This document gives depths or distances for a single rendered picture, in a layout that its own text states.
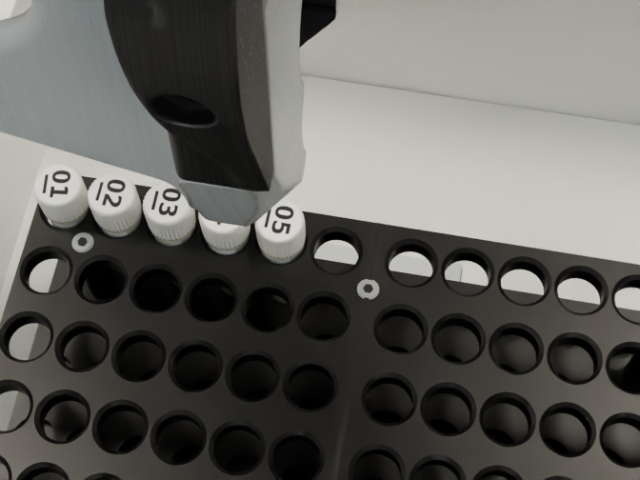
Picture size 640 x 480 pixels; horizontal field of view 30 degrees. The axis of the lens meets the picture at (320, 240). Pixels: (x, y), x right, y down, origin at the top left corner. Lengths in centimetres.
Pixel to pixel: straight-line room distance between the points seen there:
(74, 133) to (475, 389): 13
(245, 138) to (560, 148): 25
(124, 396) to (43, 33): 13
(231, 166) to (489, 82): 23
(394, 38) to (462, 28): 2
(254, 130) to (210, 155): 1
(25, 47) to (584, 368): 19
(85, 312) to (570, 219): 16
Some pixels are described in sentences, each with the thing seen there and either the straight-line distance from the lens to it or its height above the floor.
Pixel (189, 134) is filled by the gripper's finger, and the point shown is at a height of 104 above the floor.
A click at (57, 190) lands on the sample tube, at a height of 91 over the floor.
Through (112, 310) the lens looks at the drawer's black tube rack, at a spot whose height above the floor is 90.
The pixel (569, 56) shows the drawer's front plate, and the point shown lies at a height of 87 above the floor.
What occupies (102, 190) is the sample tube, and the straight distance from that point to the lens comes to 30.
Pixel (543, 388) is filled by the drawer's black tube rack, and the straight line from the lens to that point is 29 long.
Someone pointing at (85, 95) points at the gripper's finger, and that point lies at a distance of 19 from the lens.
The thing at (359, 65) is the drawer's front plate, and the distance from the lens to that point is 39.
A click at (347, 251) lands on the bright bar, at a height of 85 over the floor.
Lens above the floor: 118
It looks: 65 degrees down
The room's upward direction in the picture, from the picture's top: 2 degrees counter-clockwise
